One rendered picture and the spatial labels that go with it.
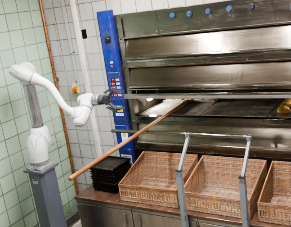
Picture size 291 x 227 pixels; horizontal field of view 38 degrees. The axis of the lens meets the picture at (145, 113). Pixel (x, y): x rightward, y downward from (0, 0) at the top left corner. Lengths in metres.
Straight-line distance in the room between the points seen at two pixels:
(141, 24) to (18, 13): 1.16
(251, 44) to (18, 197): 2.46
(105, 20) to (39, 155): 1.31
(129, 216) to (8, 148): 1.24
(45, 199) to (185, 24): 1.81
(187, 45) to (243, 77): 0.52
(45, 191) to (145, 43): 1.49
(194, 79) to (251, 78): 0.48
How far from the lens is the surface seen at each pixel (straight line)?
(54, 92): 3.36
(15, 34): 4.03
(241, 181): 2.93
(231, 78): 3.36
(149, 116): 3.79
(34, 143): 3.45
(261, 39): 3.25
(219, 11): 3.34
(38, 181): 3.52
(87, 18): 3.95
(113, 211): 3.71
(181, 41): 3.49
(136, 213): 3.56
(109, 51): 3.82
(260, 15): 3.24
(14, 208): 4.09
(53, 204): 3.60
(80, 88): 4.10
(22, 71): 3.38
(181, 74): 3.53
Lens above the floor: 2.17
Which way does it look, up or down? 15 degrees down
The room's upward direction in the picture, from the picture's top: 8 degrees counter-clockwise
